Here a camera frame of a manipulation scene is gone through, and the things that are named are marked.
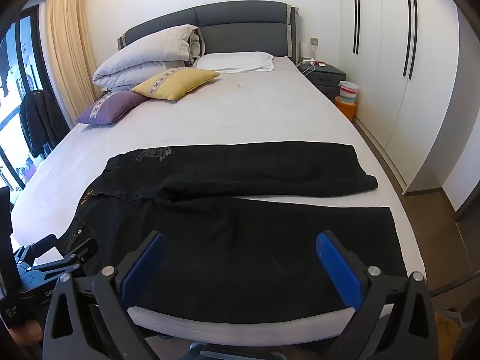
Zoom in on bed with white sheet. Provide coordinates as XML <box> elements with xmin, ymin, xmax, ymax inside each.
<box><xmin>9</xmin><ymin>54</ymin><xmax>426</xmax><ymax>340</ymax></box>

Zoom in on white wardrobe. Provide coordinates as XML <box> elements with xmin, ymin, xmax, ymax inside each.
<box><xmin>335</xmin><ymin>0</ymin><xmax>462</xmax><ymax>196</ymax></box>

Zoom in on person's left hand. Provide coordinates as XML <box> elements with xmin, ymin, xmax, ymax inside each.
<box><xmin>9</xmin><ymin>319</ymin><xmax>44</xmax><ymax>346</ymax></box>

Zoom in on black framed window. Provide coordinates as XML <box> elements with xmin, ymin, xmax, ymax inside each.
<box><xmin>0</xmin><ymin>7</ymin><xmax>72</xmax><ymax>211</ymax></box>

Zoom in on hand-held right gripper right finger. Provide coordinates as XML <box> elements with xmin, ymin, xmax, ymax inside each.
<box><xmin>315</xmin><ymin>230</ymin><xmax>439</xmax><ymax>360</ymax></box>

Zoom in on dark grey nightstand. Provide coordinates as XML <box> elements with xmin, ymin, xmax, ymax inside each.
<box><xmin>297</xmin><ymin>62</ymin><xmax>347</xmax><ymax>100</ymax></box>

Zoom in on orange box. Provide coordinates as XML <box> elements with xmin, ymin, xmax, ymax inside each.
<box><xmin>334</xmin><ymin>95</ymin><xmax>359</xmax><ymax>122</ymax></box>

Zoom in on white pillow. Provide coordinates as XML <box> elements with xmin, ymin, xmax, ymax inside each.
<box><xmin>195</xmin><ymin>51</ymin><xmax>275</xmax><ymax>74</ymax></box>

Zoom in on dark jacket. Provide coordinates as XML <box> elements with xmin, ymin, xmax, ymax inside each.
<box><xmin>19</xmin><ymin>90</ymin><xmax>72</xmax><ymax>159</ymax></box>

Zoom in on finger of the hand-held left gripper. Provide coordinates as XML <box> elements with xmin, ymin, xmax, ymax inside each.
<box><xmin>35</xmin><ymin>241</ymin><xmax>99</xmax><ymax>282</ymax></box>
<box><xmin>14</xmin><ymin>233</ymin><xmax>62</xmax><ymax>267</ymax></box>

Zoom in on yellow cushion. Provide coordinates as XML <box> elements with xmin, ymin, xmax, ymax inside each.
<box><xmin>131</xmin><ymin>67</ymin><xmax>221</xmax><ymax>102</ymax></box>

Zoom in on grey padded headboard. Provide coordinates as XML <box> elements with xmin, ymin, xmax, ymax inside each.
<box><xmin>118</xmin><ymin>0</ymin><xmax>302</xmax><ymax>66</ymax></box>

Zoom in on white striped bucket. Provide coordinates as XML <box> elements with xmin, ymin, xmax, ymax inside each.
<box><xmin>337</xmin><ymin>80</ymin><xmax>361</xmax><ymax>104</ymax></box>

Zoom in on beige curtain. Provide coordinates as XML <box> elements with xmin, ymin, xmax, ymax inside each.
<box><xmin>46</xmin><ymin>0</ymin><xmax>102</xmax><ymax>119</ymax></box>

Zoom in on tan bag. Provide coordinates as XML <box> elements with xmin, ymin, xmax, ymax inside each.
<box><xmin>435</xmin><ymin>307</ymin><xmax>473</xmax><ymax>360</ymax></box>

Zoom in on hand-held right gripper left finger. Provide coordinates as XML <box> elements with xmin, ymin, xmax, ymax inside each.
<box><xmin>43</xmin><ymin>230</ymin><xmax>167</xmax><ymax>360</ymax></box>

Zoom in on purple cushion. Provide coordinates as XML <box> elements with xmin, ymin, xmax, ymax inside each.
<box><xmin>74</xmin><ymin>91</ymin><xmax>149</xmax><ymax>125</ymax></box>

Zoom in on black pants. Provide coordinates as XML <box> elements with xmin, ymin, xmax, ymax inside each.
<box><xmin>62</xmin><ymin>142</ymin><xmax>407</xmax><ymax>325</ymax></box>

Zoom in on folded white duvet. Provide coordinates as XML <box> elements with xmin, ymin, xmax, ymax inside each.
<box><xmin>92</xmin><ymin>24</ymin><xmax>207</xmax><ymax>92</ymax></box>

